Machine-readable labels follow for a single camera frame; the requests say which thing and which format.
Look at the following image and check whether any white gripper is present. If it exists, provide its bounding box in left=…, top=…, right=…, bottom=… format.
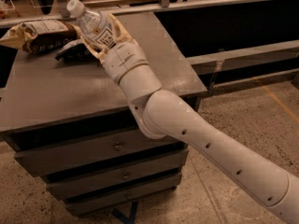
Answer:
left=81, top=13, right=149, bottom=84

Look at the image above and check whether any clear plastic water bottle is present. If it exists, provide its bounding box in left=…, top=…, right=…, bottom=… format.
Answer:
left=66, top=0, right=115, bottom=49

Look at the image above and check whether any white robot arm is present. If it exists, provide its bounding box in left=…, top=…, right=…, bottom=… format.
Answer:
left=78, top=10, right=299, bottom=224

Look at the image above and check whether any dark blue snack bag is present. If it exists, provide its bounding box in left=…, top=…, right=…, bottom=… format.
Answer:
left=55, top=39, right=93, bottom=61

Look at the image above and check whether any brown and cream snack bag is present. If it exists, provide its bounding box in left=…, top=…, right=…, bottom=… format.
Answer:
left=0, top=20, right=80, bottom=54

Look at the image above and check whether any grey drawer cabinet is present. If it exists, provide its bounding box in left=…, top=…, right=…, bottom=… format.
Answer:
left=0, top=12, right=208, bottom=217

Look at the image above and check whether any top grey drawer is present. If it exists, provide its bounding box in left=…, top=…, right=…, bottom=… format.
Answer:
left=15, top=127, right=178, bottom=176

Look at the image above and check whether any grey drawer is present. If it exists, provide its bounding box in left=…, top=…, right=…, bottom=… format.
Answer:
left=46, top=147, right=188, bottom=200
left=15, top=127, right=178, bottom=176
left=65, top=172, right=181, bottom=216

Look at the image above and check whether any middle grey drawer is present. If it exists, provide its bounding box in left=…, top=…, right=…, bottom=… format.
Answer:
left=46, top=147, right=188, bottom=200

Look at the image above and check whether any bottom grey drawer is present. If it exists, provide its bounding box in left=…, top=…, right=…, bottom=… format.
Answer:
left=65, top=172, right=181, bottom=216

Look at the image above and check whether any grey metal shelf frame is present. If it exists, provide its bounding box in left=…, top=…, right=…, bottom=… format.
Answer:
left=0, top=0, right=299, bottom=97

